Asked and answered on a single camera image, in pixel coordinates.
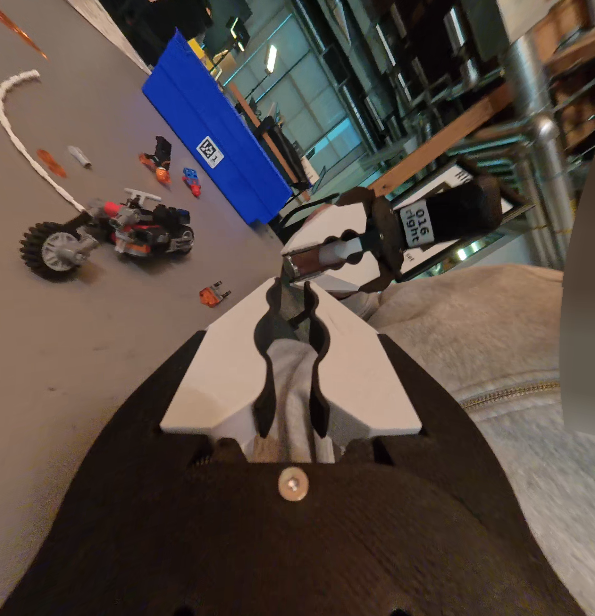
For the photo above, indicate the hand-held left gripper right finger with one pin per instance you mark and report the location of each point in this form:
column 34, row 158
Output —
column 374, row 385

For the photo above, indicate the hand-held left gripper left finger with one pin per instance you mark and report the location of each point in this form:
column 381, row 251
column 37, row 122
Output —
column 215, row 385

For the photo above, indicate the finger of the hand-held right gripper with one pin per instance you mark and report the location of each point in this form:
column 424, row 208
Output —
column 331, row 224
column 355, row 281

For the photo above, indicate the grey round lego tile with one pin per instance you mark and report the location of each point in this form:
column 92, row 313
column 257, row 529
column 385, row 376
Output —
column 290, row 269

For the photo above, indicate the small black lego assembly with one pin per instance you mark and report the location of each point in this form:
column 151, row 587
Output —
column 212, row 296

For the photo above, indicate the blue red lego figure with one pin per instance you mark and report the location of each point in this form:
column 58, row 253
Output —
column 191, row 180

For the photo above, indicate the black lego motorcycle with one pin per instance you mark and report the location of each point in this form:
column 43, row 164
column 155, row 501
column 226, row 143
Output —
column 134, row 231

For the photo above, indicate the black flaming lego minifigure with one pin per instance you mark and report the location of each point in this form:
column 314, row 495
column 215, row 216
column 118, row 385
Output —
column 160, row 154

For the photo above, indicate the grey lego pin connector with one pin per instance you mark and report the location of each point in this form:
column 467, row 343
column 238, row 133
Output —
column 79, row 157

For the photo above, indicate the orange round lego stud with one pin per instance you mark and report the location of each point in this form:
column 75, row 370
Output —
column 45, row 156
column 58, row 170

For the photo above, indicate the narrow orange lego flame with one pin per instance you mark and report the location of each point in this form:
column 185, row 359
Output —
column 18, row 31

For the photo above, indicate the person's right hand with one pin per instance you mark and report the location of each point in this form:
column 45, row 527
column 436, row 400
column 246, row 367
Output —
column 309, row 262

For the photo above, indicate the black framed marker sign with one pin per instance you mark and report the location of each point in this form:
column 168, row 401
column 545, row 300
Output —
column 454, row 179

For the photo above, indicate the wooden panel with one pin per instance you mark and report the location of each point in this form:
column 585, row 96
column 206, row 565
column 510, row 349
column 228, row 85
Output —
column 446, row 134

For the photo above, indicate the silver metal pipe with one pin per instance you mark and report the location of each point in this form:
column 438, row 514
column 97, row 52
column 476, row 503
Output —
column 542, row 144

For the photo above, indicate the tagged blue storage bin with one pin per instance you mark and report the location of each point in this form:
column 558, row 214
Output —
column 206, row 125

